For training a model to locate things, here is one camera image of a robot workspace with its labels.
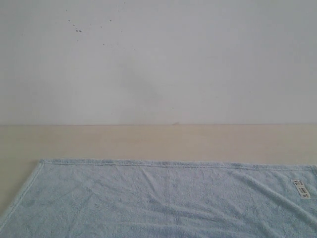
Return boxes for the light blue terry towel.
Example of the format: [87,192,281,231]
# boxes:
[0,159,317,238]

